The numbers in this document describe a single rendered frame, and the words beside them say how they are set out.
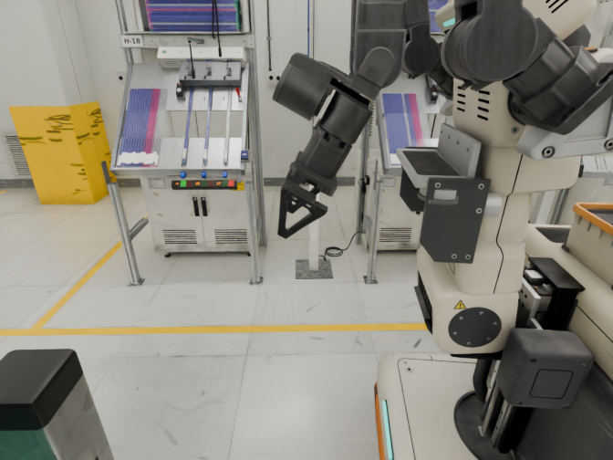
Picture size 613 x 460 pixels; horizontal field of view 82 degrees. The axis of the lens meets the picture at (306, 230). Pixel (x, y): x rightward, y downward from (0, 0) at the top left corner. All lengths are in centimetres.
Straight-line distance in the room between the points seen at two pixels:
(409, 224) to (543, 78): 200
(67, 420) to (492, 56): 48
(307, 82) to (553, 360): 63
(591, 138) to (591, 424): 57
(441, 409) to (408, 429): 13
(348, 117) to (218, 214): 196
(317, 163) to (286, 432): 117
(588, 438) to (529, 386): 17
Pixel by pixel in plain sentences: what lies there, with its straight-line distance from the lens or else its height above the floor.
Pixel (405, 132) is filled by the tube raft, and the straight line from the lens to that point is 212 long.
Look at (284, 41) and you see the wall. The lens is 381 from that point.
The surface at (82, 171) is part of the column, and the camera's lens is 394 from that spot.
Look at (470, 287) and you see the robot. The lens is 77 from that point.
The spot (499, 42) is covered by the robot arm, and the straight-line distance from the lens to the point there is 48.
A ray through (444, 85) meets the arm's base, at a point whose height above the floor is 117.
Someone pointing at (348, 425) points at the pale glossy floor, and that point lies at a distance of 151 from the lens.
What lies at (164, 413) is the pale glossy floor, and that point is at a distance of 163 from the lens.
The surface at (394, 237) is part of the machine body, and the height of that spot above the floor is 15.
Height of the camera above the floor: 121
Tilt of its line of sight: 25 degrees down
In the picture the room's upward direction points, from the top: straight up
